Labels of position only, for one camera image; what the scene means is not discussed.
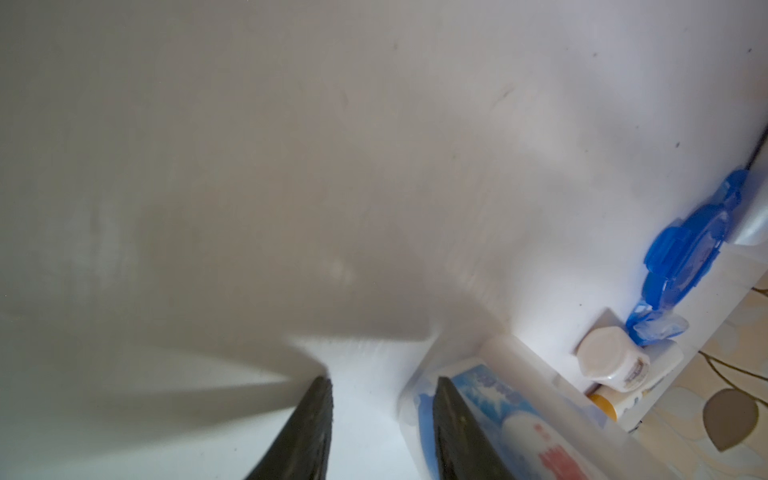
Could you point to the clear plastic container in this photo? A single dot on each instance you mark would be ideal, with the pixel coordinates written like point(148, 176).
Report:
point(595, 436)

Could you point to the blue lid front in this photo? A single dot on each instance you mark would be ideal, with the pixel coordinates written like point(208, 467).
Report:
point(680, 256)

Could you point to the white bottle angled gold cap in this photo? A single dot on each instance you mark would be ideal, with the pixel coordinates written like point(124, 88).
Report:
point(664, 357)

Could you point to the toothpaste tube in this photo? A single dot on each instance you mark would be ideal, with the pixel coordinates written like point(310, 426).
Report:
point(527, 444)

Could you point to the blue toothbrush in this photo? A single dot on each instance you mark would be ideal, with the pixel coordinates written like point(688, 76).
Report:
point(425, 424)

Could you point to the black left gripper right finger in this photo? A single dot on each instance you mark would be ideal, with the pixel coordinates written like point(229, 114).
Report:
point(462, 449)

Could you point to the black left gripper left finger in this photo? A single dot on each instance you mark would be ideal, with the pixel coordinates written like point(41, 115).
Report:
point(301, 449)

